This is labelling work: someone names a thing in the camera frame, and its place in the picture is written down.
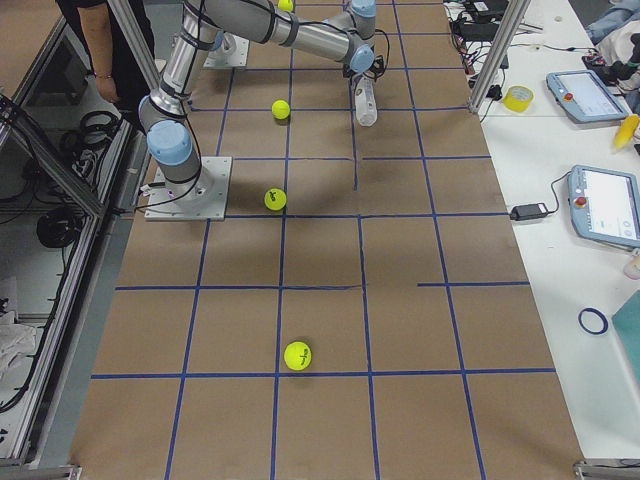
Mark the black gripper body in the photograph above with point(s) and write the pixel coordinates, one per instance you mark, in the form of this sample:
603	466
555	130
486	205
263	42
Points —
358	76

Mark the tennis ball table centre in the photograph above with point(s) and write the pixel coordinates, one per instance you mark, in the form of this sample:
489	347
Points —
275	199

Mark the black power adapter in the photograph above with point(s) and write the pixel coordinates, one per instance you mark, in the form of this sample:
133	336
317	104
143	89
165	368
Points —
525	212

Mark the teach pendant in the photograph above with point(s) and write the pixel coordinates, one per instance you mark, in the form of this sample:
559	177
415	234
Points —
584	97
604	205

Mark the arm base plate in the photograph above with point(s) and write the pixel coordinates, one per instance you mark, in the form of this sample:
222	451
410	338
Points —
229	51
204	197

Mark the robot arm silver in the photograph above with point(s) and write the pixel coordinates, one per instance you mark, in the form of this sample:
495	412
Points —
346	38

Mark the tennis ball near base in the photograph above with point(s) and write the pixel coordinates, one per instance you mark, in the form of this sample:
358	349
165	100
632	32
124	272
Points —
280	109
297	356

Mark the tennis ball left front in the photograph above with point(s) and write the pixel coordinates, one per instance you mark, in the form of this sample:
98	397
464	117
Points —
286	5

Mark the person in black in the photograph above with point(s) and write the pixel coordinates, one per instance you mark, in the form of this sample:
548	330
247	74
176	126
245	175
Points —
118	78

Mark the teach pendant near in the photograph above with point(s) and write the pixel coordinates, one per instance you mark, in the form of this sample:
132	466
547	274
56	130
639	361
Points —
604	205

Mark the yellow banana toy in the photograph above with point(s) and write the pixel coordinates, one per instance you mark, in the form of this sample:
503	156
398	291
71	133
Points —
625	132

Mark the teal board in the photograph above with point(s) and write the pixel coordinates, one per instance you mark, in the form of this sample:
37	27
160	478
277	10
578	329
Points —
626	323

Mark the teach pendant far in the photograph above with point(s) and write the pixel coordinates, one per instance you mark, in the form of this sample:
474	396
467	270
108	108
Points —
584	97

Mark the clear tennis ball can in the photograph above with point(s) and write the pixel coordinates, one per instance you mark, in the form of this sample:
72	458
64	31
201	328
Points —
364	101

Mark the yellow tape roll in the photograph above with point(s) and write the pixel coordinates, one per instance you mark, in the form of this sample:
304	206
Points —
518	98

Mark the aluminium frame post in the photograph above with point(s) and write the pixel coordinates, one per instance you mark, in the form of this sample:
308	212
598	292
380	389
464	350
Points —
508	26

